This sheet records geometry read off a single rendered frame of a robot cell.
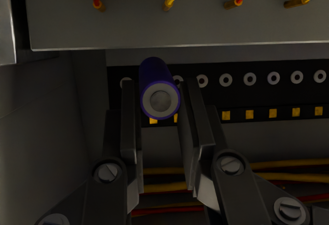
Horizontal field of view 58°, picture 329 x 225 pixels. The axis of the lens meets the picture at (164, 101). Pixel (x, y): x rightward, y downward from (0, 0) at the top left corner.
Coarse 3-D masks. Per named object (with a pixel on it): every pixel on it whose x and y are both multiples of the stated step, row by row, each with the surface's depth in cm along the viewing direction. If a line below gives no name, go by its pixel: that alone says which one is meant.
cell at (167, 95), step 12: (144, 60) 18; (156, 60) 17; (144, 72) 15; (156, 72) 14; (168, 72) 15; (144, 84) 13; (156, 84) 12; (168, 84) 13; (144, 96) 13; (156, 96) 12; (168, 96) 12; (180, 96) 13; (144, 108) 13; (156, 108) 13; (168, 108) 13
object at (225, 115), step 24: (120, 72) 24; (192, 72) 24; (216, 72) 25; (240, 72) 25; (264, 72) 25; (288, 72) 25; (312, 72) 25; (120, 96) 24; (216, 96) 25; (240, 96) 25; (264, 96) 25; (288, 96) 26; (312, 96) 26; (144, 120) 25; (168, 120) 25; (240, 120) 25; (264, 120) 26
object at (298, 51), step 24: (0, 0) 9; (24, 0) 10; (0, 24) 9; (24, 24) 10; (0, 48) 9; (24, 48) 10; (120, 48) 23; (144, 48) 23; (168, 48) 23; (192, 48) 23; (216, 48) 24; (240, 48) 24; (264, 48) 24; (288, 48) 24; (312, 48) 24; (0, 72) 12; (24, 72) 14; (48, 72) 18; (0, 96) 12; (24, 96) 14
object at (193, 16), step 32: (32, 0) 9; (64, 0) 9; (96, 0) 8; (128, 0) 10; (160, 0) 10; (192, 0) 10; (224, 0) 10; (256, 0) 10; (288, 0) 10; (320, 0) 10; (32, 32) 9; (64, 32) 10; (96, 32) 10; (128, 32) 10; (160, 32) 10; (192, 32) 10; (224, 32) 10; (256, 32) 10; (288, 32) 10; (320, 32) 10
